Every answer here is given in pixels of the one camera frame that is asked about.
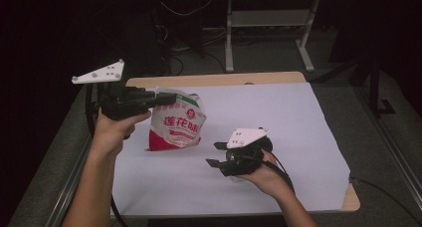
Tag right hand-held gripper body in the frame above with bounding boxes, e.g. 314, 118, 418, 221
225, 126, 274, 177

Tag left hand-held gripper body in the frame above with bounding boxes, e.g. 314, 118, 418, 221
71, 58, 157, 120

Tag red and white seasoning bag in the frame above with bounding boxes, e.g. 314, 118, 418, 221
145, 87, 208, 152

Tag person's left hand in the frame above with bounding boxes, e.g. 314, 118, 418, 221
91, 109, 152, 157

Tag person's right hand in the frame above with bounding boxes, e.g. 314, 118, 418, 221
237, 151, 295, 202

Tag light wooden table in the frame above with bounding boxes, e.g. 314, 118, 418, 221
108, 71, 361, 220

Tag white paper sheet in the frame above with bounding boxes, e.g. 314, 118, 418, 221
110, 82, 351, 217

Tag black metal stand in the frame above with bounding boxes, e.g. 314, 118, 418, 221
367, 57, 397, 117

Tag black floor cables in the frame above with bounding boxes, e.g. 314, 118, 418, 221
161, 49, 227, 77

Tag white metal desk frame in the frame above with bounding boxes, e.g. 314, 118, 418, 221
224, 0, 321, 73

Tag white hanging cable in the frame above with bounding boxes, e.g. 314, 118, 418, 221
160, 0, 213, 18

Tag aluminium floor rail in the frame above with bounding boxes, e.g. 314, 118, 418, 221
351, 84, 422, 201
44, 133, 96, 227

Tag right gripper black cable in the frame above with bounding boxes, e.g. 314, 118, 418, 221
261, 148, 422, 226

